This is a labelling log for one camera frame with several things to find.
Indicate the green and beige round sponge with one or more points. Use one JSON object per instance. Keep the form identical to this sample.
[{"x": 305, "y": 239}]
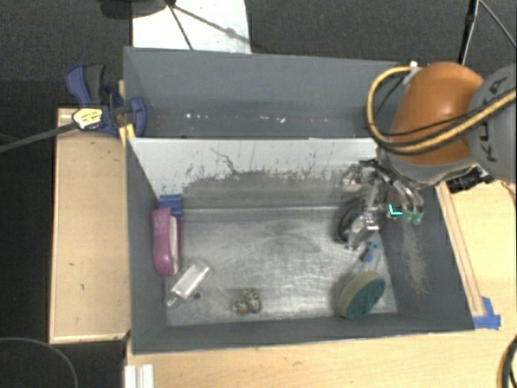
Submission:
[{"x": 361, "y": 295}]

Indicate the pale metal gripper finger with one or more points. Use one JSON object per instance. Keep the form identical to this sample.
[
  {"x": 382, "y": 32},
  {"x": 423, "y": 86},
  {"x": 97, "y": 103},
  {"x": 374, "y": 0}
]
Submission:
[
  {"x": 372, "y": 252},
  {"x": 360, "y": 229}
]

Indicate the pale wood board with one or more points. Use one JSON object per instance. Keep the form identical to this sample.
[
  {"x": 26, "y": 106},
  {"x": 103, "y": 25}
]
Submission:
[{"x": 89, "y": 224}]

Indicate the grey metal bin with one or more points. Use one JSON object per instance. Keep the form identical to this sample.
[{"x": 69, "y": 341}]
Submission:
[{"x": 262, "y": 241}]

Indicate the black cylinder on white bracket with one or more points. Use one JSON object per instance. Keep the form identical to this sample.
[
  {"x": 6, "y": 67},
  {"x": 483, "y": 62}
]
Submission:
[{"x": 468, "y": 180}]

